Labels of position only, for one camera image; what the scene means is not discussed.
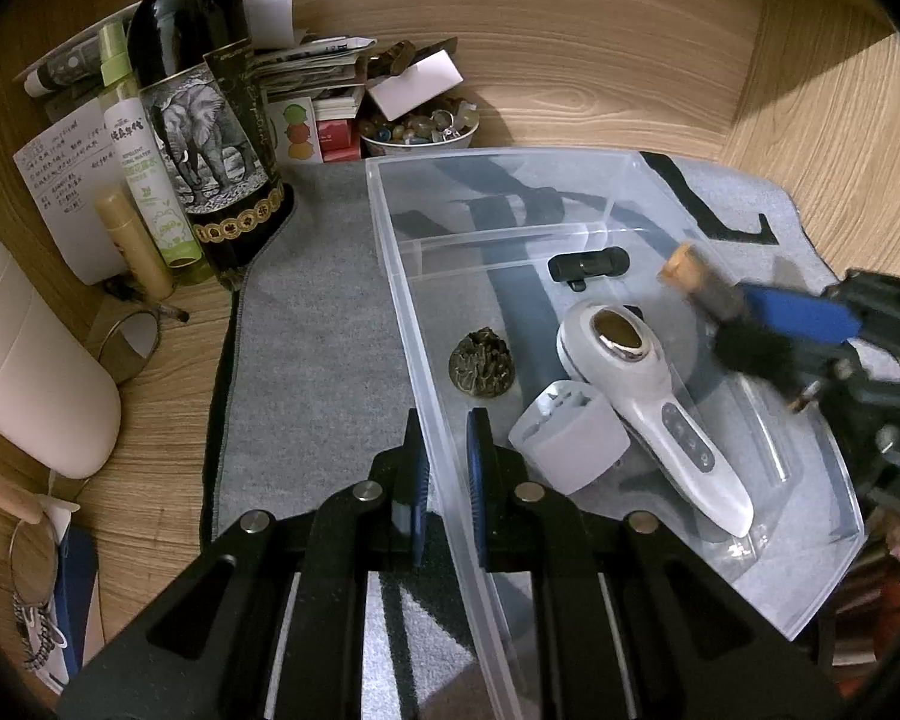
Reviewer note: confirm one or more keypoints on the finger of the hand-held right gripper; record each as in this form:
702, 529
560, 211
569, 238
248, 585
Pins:
802, 315
765, 356

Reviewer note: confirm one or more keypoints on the white oblong device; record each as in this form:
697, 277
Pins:
30, 375

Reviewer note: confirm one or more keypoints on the dark wine bottle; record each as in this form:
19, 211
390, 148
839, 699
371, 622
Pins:
195, 52

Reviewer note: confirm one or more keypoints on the brown pinecone ornament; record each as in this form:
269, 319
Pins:
484, 364

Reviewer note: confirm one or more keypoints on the fruit print card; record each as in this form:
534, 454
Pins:
296, 131

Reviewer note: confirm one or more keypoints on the white card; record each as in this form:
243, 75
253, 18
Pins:
416, 82

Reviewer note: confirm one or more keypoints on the white green spray bottle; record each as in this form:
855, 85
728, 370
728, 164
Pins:
146, 165

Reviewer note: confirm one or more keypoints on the black clip microphone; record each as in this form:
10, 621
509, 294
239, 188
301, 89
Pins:
589, 266

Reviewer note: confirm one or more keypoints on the red box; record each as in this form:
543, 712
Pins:
337, 139

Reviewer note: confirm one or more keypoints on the white travel adapter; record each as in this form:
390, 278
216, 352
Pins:
570, 442

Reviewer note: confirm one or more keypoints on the clear plastic bin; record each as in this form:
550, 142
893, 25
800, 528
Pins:
390, 240

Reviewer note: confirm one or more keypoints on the white handheld massager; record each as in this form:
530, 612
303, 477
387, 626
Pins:
645, 390

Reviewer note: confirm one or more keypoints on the bowl of stones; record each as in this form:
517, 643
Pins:
420, 131

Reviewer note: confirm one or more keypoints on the beige tube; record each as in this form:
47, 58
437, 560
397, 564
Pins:
135, 247

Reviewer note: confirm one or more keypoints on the stack of books and papers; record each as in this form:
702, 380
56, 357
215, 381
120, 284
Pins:
315, 67

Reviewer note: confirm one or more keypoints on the handwritten paper note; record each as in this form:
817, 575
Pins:
60, 187

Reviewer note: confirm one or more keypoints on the blue book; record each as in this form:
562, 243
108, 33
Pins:
82, 600

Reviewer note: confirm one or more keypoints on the grey patterned mat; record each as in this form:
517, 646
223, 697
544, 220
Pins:
307, 315

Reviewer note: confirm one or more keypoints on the dark carton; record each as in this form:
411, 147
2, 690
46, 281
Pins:
236, 90

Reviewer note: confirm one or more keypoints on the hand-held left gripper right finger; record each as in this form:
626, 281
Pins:
480, 495

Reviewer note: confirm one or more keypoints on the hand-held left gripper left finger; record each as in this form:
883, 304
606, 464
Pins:
418, 495

